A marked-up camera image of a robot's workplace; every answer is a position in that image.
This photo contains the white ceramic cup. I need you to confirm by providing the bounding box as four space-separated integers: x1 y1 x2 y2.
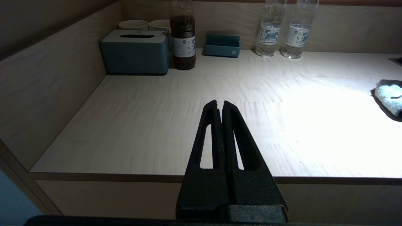
149 19 171 33
118 20 149 31

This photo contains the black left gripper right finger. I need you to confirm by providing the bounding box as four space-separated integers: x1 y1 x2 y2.
221 100 288 222

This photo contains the dark tea bottle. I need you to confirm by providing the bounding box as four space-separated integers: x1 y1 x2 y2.
170 0 196 70

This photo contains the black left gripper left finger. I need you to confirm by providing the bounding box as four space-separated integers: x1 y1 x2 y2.
176 100 227 220

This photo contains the small blue tray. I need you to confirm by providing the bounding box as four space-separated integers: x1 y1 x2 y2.
204 34 241 58

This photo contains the clear water bottle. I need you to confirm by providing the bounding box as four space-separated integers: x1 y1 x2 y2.
281 0 319 59
255 0 287 57

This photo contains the light blue microfiber cloth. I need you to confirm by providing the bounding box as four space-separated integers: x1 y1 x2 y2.
374 79 402 118

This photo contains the blue-grey tissue box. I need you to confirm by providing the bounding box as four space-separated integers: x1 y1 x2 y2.
100 30 170 75

